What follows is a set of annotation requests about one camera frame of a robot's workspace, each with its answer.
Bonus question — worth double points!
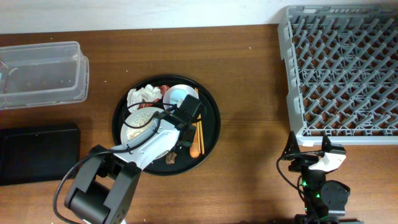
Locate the wooden chopstick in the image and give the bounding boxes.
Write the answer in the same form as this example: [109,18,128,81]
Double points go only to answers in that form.
[195,87,205,156]
[195,88,201,155]

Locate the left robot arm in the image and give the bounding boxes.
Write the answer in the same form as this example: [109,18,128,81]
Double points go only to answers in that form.
[64,95,203,223]

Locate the wooden chopstick right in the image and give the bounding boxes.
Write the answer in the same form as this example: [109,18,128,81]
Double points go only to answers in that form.
[195,87,205,156]

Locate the white plate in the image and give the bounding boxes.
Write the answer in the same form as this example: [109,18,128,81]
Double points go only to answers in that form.
[120,106,170,160]

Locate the black waste bin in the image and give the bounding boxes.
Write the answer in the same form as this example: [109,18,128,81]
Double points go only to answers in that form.
[1,123,80,186]

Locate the clear plastic bin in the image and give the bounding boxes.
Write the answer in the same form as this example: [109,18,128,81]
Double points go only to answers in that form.
[1,41,90,110]

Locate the rice pile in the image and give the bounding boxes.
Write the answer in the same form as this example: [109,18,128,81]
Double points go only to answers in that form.
[126,111,154,140]

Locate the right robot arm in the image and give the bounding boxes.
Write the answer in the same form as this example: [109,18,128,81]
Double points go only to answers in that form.
[276,131,351,224]

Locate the white bowl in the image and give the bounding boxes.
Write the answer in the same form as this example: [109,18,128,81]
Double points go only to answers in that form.
[163,84,199,110]

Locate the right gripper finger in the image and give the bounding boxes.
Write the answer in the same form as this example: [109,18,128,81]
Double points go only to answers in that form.
[281,131,300,161]
[321,136,331,152]

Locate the grey dishwasher rack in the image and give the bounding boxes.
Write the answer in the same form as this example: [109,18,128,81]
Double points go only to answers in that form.
[277,5,397,146]

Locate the wooden chopstick left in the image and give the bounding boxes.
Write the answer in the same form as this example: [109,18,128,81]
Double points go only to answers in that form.
[195,88,201,155]

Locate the round black tray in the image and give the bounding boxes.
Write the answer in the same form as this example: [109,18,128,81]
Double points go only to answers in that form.
[111,74,221,177]

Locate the red snack wrapper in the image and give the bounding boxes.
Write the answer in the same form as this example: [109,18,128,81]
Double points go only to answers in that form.
[137,84,170,109]

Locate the orange carrot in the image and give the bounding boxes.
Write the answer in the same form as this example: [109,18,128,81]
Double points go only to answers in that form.
[190,123,201,158]

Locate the light blue cup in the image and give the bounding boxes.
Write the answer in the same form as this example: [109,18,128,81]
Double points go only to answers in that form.
[170,89,187,104]

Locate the white tissue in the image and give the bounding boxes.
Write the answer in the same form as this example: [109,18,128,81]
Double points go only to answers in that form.
[127,84,162,113]

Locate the brown food scrap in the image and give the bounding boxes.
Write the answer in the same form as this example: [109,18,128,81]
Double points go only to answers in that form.
[165,152,177,165]

